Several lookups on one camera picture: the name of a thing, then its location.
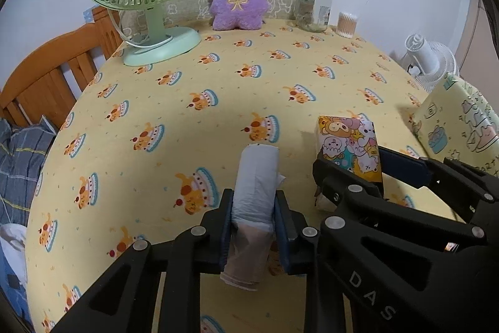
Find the wooden chair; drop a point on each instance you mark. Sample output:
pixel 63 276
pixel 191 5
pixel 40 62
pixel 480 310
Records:
pixel 46 83

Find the grey white cloth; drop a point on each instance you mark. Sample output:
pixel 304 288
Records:
pixel 255 184

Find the clear glass jar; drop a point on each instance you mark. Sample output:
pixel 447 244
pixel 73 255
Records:
pixel 314 9

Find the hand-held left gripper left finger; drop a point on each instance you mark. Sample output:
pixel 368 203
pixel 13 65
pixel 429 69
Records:
pixel 224 231

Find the blue plaid bedding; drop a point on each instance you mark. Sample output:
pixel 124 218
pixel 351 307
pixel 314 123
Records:
pixel 19 169

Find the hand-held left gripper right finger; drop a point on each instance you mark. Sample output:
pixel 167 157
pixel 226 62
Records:
pixel 281 235

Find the cotton swab container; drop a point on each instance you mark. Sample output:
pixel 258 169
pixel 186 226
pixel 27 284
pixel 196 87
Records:
pixel 347 24

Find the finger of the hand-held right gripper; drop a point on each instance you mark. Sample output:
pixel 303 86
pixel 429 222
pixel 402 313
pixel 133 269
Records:
pixel 337 179
pixel 401 166

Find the yellow printed storage box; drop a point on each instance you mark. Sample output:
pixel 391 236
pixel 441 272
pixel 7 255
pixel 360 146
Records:
pixel 456 122

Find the white standing fan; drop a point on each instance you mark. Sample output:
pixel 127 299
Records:
pixel 429 60

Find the cartoon bear tissue packet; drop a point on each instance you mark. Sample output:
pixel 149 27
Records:
pixel 349 145

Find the yellow cake print tablecloth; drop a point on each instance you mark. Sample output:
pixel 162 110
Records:
pixel 163 106

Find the pink door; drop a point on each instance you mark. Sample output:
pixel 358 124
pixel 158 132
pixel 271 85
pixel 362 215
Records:
pixel 481 24

